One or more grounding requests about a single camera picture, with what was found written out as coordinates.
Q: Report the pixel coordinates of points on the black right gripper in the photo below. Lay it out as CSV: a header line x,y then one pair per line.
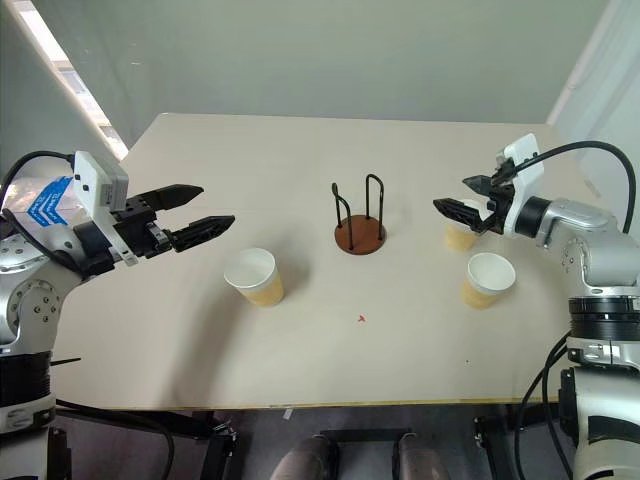
x,y
500,200

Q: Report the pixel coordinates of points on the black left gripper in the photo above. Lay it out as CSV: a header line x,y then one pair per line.
x,y
140,225

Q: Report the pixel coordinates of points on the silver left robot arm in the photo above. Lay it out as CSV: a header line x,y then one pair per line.
x,y
30,300

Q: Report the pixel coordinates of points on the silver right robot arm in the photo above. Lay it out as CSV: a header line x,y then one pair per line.
x,y
590,225

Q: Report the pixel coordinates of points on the tan paper cup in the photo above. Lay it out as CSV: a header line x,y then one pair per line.
x,y
457,240
257,285
487,280

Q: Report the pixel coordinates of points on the white bag with blue print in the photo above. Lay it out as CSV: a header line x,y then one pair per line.
x,y
47,200

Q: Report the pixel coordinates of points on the bright window strip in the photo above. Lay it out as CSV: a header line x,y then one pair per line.
x,y
87,95

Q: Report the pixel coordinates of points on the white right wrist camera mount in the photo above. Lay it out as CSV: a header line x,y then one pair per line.
x,y
525,160

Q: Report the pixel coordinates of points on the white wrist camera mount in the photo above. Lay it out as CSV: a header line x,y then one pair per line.
x,y
92,180
525,160

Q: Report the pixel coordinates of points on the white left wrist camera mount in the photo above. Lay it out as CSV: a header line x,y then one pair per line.
x,y
92,180

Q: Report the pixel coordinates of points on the black table leg bracket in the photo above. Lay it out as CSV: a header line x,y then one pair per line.
x,y
220,445
492,432

